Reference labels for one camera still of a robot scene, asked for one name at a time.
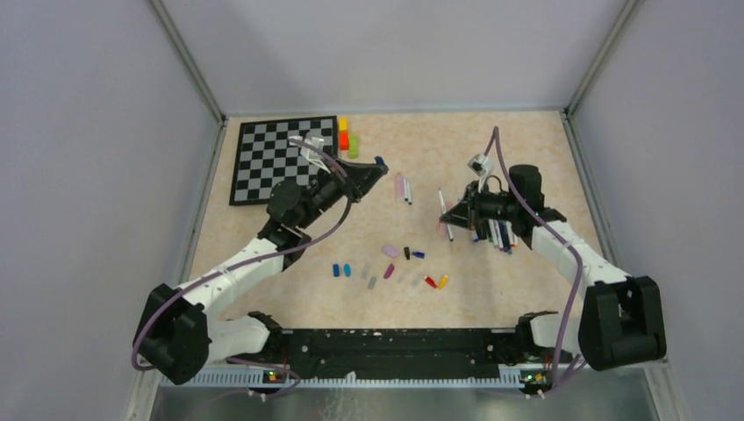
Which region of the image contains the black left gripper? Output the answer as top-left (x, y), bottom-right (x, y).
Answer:
top-left (297, 152), bottom-right (388, 230)

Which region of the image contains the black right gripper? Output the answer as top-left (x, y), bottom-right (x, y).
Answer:
top-left (441, 180), bottom-right (519, 232)

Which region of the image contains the white grey marker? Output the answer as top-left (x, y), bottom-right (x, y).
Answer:
top-left (489, 220), bottom-right (504, 251)

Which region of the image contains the blue capped whiteboard pen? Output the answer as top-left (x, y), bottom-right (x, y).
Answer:
top-left (437, 188), bottom-right (454, 243)

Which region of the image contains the pink marker cap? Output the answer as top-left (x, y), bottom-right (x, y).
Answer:
top-left (382, 245), bottom-right (400, 259)

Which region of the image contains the red black pen cap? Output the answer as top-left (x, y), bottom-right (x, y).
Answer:
top-left (424, 276), bottom-right (438, 289)

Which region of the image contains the magenta pen cap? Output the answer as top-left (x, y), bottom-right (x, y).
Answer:
top-left (383, 263), bottom-right (395, 279)

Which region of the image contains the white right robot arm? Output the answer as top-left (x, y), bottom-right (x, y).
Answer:
top-left (440, 162), bottom-right (667, 371)

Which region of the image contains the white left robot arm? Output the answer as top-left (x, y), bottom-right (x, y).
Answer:
top-left (132, 157), bottom-right (389, 385)

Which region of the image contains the green toy block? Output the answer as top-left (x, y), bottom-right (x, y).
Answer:
top-left (347, 135), bottom-right (359, 160)

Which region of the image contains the orange toy block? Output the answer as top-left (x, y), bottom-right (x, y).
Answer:
top-left (339, 131), bottom-right (349, 151)

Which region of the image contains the black and grey chessboard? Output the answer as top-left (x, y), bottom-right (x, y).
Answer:
top-left (229, 116), bottom-right (339, 206)

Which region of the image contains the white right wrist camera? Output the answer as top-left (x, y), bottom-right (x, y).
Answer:
top-left (468, 153), bottom-right (495, 192)

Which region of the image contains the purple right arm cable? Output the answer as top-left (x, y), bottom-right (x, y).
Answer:
top-left (483, 126), bottom-right (584, 400)

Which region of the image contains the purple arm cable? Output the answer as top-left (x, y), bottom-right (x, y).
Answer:
top-left (483, 126), bottom-right (584, 400)
top-left (131, 137), bottom-right (357, 402)

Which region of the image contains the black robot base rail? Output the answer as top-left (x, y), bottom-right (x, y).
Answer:
top-left (240, 328), bottom-right (553, 380)

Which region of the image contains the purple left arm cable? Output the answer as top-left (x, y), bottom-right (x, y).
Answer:
top-left (131, 137), bottom-right (357, 402)

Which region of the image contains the grey slotted cable duct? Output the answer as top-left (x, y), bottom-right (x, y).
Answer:
top-left (184, 366), bottom-right (525, 389)

